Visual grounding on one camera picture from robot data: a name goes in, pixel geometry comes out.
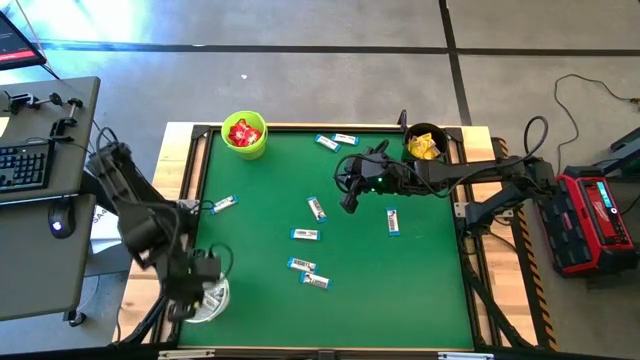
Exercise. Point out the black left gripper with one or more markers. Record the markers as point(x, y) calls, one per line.
point(182, 277)

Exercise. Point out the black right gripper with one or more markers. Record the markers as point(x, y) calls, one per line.
point(380, 175)

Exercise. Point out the white Hershey's candy bar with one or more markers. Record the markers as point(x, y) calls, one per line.
point(211, 301)
point(345, 139)
point(327, 143)
point(315, 280)
point(301, 265)
point(316, 209)
point(393, 221)
point(305, 234)
point(223, 203)

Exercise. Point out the yellow Sour Patch candy bag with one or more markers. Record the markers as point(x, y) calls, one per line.
point(434, 149)
point(418, 145)

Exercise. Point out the red Skittles candy bag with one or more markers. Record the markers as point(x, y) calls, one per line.
point(254, 137)
point(239, 131)

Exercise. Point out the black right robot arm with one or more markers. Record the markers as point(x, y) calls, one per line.
point(475, 172)

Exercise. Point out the white plastic bucket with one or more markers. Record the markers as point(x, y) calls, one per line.
point(222, 300)

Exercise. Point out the silver table edge plate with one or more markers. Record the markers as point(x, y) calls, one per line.
point(465, 356)
point(185, 354)

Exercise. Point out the dark blue table clamp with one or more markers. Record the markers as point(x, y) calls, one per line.
point(402, 120)

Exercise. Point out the black desk caster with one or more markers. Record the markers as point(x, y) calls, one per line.
point(76, 318)

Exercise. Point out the black plastic bucket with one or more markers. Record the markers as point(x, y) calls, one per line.
point(435, 131)

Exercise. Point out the lime green plastic bucket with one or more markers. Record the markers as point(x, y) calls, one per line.
point(252, 150)

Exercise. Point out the white paper sheet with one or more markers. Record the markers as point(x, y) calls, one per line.
point(105, 227)

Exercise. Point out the black computer mouse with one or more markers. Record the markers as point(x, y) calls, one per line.
point(61, 220)

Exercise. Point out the grey desk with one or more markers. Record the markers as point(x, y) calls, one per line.
point(35, 270)
point(30, 127)

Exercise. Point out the yellow black hazard tape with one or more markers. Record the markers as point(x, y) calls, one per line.
point(536, 285)

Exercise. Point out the black backlit keyboard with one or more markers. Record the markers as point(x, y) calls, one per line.
point(25, 165)

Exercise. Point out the black desk clamp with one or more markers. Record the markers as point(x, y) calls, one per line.
point(22, 100)
point(67, 117)

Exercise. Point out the red black power station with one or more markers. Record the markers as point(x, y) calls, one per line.
point(587, 222)

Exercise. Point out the dark grey equipment case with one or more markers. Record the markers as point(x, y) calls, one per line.
point(625, 150)

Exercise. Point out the black monitor red stripe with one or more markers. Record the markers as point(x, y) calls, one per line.
point(15, 45)

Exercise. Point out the black frame strut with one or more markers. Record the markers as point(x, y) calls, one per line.
point(495, 310)
point(145, 317)

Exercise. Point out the white mounting bracket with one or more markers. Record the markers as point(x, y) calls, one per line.
point(189, 204)
point(462, 209)

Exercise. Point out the grey metal side bracket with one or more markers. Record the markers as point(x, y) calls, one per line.
point(502, 214)

